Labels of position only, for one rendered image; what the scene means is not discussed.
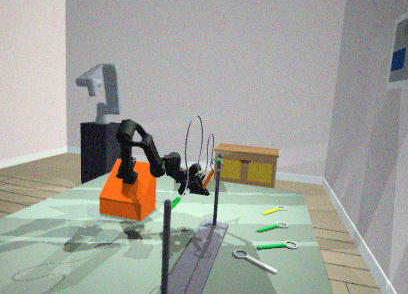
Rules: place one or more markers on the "white loop with flat handle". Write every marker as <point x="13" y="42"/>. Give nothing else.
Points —
<point x="273" y="271"/>

